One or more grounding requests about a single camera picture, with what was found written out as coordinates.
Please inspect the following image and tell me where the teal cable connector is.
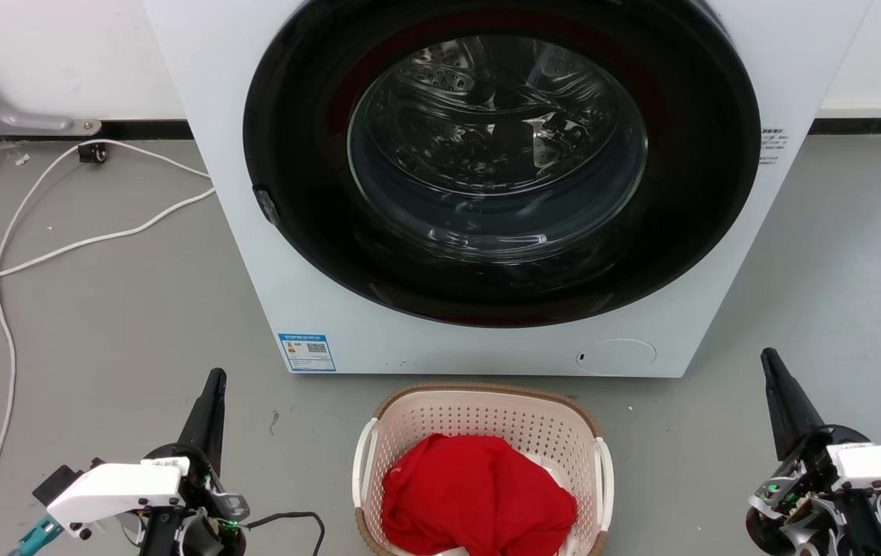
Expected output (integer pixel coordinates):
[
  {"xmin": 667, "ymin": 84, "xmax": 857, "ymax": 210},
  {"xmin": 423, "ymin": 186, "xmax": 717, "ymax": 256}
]
[{"xmin": 8, "ymin": 515, "xmax": 64, "ymax": 556}]

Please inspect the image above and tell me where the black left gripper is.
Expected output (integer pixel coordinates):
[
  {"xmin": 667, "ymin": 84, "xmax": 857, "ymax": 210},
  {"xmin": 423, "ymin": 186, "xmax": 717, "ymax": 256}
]
[{"xmin": 139, "ymin": 368, "xmax": 249, "ymax": 556}]

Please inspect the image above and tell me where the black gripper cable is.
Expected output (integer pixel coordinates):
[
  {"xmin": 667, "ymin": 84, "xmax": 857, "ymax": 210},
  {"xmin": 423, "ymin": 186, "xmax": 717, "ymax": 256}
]
[{"xmin": 242, "ymin": 510, "xmax": 327, "ymax": 556}]

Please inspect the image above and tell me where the white front-load washing machine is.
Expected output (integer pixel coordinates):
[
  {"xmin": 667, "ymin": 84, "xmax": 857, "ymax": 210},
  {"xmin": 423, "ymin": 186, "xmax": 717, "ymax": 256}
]
[{"xmin": 143, "ymin": 0, "xmax": 873, "ymax": 379}]

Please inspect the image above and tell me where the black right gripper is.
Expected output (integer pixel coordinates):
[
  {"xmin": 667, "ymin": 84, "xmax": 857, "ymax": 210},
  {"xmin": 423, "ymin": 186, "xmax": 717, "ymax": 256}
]
[{"xmin": 745, "ymin": 347, "xmax": 881, "ymax": 556}]

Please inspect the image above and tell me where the thin white cable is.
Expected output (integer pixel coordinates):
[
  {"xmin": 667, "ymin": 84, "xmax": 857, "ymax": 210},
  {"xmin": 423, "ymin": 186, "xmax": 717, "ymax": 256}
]
[{"xmin": 0, "ymin": 139, "xmax": 213, "ymax": 556}]

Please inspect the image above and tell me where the red garment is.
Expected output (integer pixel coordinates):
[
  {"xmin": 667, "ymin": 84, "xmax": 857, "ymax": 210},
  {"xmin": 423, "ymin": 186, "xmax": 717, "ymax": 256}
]
[{"xmin": 381, "ymin": 433, "xmax": 578, "ymax": 556}]

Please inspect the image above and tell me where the white power cable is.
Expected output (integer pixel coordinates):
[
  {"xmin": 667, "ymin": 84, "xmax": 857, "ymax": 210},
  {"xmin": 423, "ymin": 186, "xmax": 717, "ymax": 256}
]
[{"xmin": 0, "ymin": 187, "xmax": 217, "ymax": 296}]

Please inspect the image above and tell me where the round white filter cover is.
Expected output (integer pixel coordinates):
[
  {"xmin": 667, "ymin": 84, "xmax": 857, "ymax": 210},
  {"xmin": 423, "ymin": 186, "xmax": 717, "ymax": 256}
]
[{"xmin": 575, "ymin": 338, "xmax": 657, "ymax": 377}]

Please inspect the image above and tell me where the cream perforated laundry basket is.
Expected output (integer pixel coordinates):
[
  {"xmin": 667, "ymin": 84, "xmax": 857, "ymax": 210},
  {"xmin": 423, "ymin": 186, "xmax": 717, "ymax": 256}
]
[{"xmin": 352, "ymin": 383, "xmax": 615, "ymax": 556}]

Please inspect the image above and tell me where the black round glass washer door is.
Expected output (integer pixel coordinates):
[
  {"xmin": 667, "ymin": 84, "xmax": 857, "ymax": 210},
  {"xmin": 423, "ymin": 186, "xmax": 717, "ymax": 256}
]
[{"xmin": 243, "ymin": 0, "xmax": 762, "ymax": 328}]

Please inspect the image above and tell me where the blue energy label sticker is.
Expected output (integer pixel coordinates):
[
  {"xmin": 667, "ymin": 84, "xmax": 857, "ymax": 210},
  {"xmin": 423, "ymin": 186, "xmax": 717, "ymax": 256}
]
[{"xmin": 278, "ymin": 333, "xmax": 337, "ymax": 373}]

